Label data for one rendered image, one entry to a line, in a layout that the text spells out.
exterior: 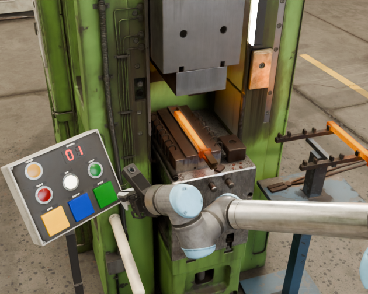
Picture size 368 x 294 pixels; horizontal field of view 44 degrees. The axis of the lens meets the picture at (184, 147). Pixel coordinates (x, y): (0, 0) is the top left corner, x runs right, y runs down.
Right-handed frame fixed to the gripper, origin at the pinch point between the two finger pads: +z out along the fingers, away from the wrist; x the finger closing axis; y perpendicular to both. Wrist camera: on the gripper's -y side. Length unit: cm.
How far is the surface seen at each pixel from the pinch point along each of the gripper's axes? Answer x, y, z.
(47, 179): -16.9, -12.9, 10.9
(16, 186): -26.9, -14.8, 11.1
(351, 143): 91, 21, -29
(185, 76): 38.4, -28.2, -6.5
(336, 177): 103, 41, -9
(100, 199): -2.7, 1.5, 10.2
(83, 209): -10.0, 1.6, 10.2
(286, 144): 215, 60, 110
